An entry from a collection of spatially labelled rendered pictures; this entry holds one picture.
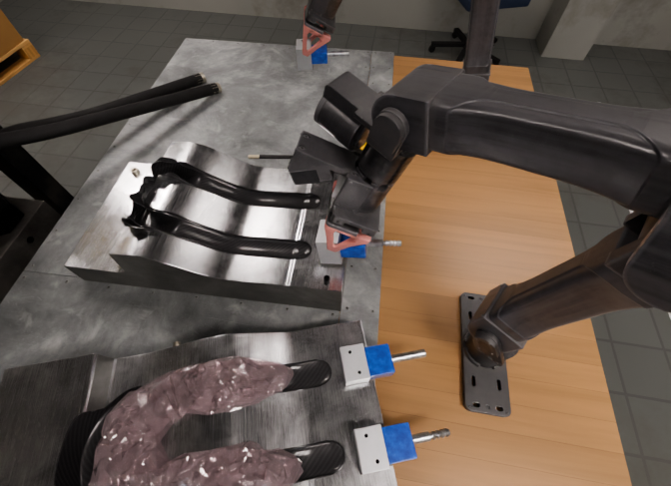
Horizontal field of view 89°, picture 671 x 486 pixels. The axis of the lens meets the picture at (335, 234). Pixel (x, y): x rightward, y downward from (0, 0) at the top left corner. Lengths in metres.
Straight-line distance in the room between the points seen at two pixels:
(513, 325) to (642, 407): 1.33
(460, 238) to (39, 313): 0.82
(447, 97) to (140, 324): 0.61
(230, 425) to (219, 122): 0.74
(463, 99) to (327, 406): 0.43
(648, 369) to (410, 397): 1.37
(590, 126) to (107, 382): 0.63
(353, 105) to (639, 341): 1.69
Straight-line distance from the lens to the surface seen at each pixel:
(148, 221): 0.74
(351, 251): 0.53
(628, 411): 1.77
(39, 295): 0.85
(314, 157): 0.42
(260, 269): 0.59
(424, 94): 0.34
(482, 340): 0.53
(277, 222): 0.63
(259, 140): 0.92
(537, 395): 0.69
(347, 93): 0.41
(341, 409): 0.55
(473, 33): 0.87
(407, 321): 0.65
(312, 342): 0.56
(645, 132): 0.31
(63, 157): 2.54
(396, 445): 0.54
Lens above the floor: 1.40
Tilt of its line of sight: 57 degrees down
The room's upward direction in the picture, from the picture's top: straight up
